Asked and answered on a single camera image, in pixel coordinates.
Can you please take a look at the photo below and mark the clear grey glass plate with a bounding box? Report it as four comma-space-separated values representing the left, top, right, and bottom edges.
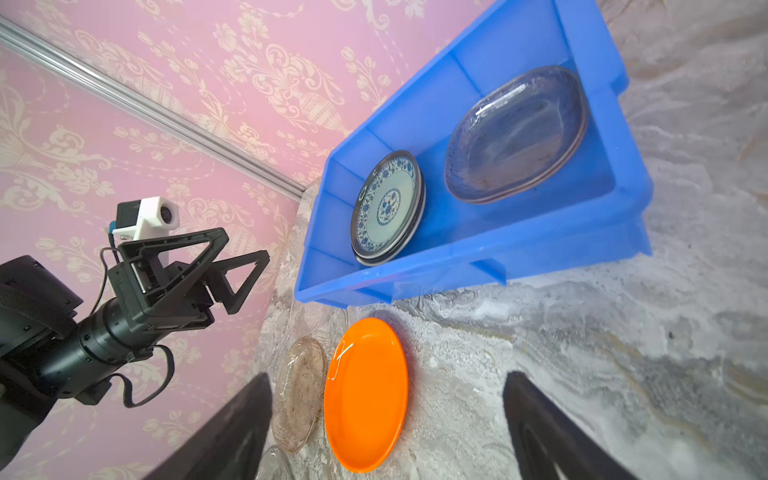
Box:
255, 445, 295, 480

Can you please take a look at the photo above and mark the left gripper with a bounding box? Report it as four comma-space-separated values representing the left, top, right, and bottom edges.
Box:
108, 228, 270, 333

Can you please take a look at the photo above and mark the orange plastic plate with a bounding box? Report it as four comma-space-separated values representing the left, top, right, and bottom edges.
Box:
323, 317, 409, 473

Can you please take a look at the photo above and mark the brown transparent glass plate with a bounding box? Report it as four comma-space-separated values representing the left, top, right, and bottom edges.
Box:
272, 336, 326, 454

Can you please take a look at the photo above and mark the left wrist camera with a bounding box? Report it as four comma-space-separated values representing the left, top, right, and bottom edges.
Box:
107, 196, 180, 241

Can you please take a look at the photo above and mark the left aluminium frame post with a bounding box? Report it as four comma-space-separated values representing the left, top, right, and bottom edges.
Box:
1, 17, 305, 200

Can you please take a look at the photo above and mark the blue patterned ceramic plate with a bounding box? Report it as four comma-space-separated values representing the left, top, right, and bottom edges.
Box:
350, 150, 426, 266

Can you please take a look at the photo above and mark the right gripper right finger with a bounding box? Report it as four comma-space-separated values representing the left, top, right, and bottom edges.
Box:
503, 371, 634, 479

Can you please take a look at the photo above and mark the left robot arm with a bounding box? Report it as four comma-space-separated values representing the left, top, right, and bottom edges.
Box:
1, 228, 270, 466

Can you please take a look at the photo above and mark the blue plastic bin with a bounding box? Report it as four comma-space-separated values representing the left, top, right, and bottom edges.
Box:
294, 1, 653, 309

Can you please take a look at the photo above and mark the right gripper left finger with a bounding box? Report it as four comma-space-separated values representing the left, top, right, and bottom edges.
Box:
147, 372, 273, 479

